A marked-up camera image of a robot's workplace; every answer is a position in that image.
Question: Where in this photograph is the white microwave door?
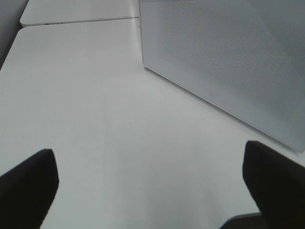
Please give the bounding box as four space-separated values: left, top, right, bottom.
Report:
139 0 305 152

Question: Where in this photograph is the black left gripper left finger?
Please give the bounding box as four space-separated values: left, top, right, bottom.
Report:
0 149 59 229

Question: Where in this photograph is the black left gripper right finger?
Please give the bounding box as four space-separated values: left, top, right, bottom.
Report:
242 141 305 229

